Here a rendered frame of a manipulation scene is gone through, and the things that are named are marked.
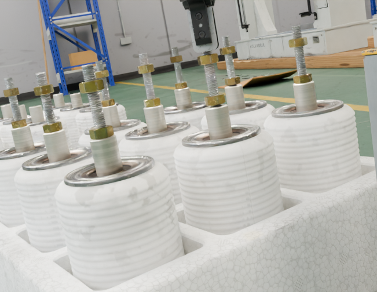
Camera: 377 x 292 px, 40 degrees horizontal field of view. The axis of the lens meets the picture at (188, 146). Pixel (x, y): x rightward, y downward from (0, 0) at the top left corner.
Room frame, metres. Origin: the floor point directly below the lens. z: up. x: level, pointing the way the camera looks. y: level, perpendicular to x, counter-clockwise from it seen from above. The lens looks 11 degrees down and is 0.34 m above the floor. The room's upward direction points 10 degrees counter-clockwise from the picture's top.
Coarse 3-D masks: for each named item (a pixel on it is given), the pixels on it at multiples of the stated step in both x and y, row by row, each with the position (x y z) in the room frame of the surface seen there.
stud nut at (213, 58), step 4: (200, 56) 0.48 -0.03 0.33; (204, 56) 0.47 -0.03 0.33; (208, 56) 0.47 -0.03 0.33; (212, 56) 0.47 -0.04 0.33; (216, 56) 0.48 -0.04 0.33; (200, 60) 0.48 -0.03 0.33; (204, 60) 0.47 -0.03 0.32; (208, 60) 0.47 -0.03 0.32; (212, 60) 0.47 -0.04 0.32; (216, 60) 0.48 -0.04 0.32; (200, 64) 0.48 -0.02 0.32; (204, 64) 0.47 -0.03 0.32
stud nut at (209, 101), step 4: (208, 96) 0.48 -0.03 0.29; (212, 96) 0.47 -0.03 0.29; (216, 96) 0.47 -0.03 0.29; (220, 96) 0.48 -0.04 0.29; (224, 96) 0.48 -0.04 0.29; (208, 100) 0.48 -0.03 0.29; (212, 100) 0.47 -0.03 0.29; (216, 100) 0.47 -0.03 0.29; (220, 100) 0.47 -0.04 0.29; (224, 100) 0.48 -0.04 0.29; (208, 104) 0.48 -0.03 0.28; (212, 104) 0.47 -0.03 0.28; (216, 104) 0.47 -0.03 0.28
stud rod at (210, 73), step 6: (204, 54) 0.48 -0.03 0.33; (204, 66) 0.48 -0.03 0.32; (210, 66) 0.48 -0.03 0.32; (210, 72) 0.48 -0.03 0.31; (210, 78) 0.48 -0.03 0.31; (216, 78) 0.48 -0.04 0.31; (210, 84) 0.48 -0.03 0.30; (216, 84) 0.48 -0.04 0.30; (210, 90) 0.48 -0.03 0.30; (216, 90) 0.48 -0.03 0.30
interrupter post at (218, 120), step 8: (224, 104) 0.48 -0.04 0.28; (208, 112) 0.47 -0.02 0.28; (216, 112) 0.47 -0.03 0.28; (224, 112) 0.47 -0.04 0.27; (208, 120) 0.48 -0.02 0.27; (216, 120) 0.47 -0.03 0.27; (224, 120) 0.47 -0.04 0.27; (208, 128) 0.48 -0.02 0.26; (216, 128) 0.47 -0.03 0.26; (224, 128) 0.47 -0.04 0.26; (216, 136) 0.47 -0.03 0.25; (224, 136) 0.47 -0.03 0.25
